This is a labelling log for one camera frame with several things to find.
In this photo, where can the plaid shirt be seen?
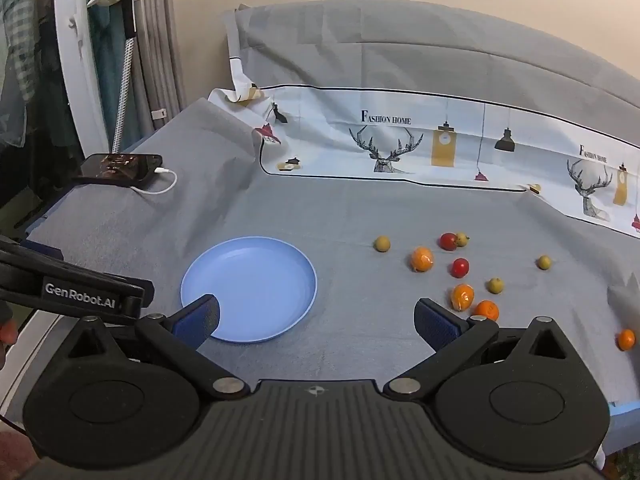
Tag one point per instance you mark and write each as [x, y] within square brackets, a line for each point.
[25, 10]

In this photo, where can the white deer print cloth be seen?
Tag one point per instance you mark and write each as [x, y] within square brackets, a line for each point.
[325, 130]

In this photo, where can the small green jujube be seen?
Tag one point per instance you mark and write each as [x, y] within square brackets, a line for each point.
[382, 243]
[463, 239]
[495, 285]
[544, 262]

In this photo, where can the black smartphone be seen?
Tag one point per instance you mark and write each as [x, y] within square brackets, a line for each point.
[117, 170]

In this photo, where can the blue plastic plate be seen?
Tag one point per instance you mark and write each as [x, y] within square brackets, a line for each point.
[250, 285]

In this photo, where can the red cherry tomato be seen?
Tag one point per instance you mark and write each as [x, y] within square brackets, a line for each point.
[460, 267]
[447, 241]

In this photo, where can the white curtain clip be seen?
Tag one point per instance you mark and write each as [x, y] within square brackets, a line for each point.
[158, 113]

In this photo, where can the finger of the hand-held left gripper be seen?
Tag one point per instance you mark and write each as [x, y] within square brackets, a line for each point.
[42, 252]

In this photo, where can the blue mattress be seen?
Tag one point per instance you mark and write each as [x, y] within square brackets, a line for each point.
[625, 408]

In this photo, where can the grey curtain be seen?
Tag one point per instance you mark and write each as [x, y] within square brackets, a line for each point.
[160, 60]

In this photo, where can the braided gooseneck holder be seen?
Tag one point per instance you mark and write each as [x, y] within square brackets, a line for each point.
[129, 20]

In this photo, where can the person's left forearm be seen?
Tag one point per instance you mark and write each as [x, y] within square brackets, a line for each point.
[12, 455]

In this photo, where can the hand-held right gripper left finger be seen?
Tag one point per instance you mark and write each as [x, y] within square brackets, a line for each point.
[200, 320]

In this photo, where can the plastic-wrapped orange mandarin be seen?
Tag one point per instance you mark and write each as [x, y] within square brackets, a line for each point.
[422, 259]
[462, 296]

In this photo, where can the teal curtain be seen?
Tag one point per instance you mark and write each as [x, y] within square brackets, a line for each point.
[111, 100]

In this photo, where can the person's left hand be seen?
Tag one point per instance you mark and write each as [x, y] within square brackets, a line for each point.
[9, 332]

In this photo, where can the grey bed sheet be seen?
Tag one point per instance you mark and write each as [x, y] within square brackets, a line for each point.
[350, 210]

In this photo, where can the white curved frame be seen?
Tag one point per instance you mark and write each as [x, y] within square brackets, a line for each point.
[75, 60]

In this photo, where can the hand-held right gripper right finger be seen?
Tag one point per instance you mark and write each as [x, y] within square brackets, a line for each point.
[435, 327]

